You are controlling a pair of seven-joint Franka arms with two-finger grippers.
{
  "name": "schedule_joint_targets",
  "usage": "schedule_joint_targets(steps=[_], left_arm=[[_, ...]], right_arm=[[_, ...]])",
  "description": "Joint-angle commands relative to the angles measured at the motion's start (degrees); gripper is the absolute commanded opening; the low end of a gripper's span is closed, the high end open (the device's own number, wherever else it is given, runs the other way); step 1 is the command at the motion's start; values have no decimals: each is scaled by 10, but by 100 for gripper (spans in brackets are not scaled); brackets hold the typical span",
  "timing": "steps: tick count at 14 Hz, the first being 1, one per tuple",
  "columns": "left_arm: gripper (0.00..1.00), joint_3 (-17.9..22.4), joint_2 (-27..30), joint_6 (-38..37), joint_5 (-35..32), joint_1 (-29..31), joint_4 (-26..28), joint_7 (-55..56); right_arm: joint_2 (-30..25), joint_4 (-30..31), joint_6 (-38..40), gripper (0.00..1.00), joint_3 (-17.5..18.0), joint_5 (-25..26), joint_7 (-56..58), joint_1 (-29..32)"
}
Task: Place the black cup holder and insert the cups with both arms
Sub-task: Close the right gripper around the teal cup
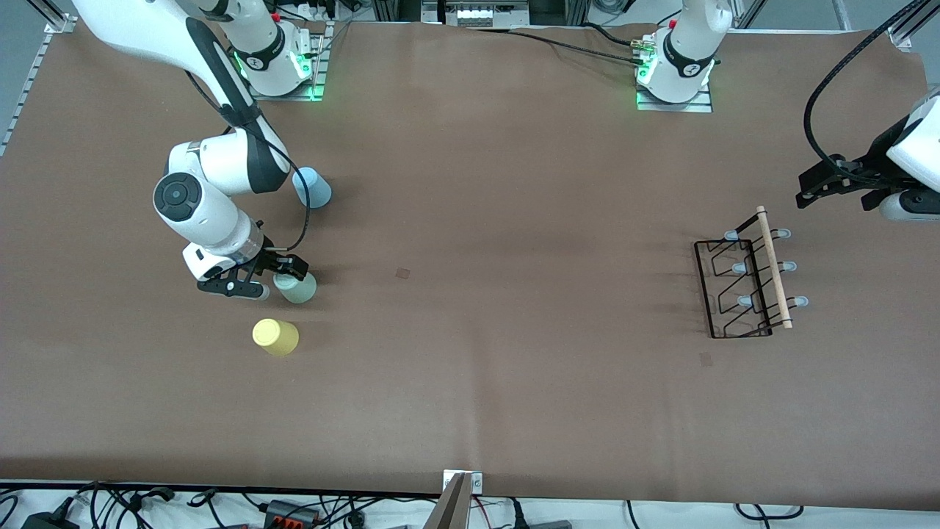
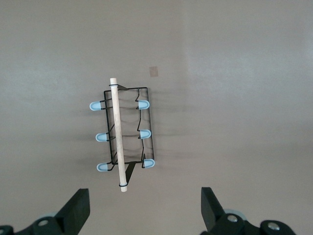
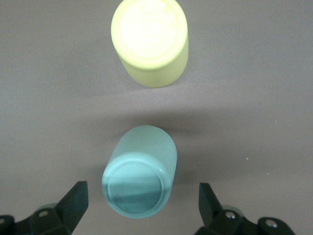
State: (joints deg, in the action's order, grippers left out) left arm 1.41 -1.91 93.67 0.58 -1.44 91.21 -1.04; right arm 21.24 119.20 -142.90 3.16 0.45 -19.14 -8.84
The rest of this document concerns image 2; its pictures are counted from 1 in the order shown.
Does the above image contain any black wire cup holder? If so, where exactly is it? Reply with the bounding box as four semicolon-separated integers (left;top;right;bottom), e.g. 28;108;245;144
89;77;156;193

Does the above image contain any brown table cover sheet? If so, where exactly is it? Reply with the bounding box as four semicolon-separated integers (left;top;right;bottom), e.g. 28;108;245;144
0;0;313;235

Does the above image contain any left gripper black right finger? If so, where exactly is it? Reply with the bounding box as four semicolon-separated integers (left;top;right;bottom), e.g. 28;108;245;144
201;187;250;235

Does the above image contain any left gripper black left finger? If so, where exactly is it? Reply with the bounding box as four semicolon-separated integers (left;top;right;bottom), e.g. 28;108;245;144
14;188;90;235

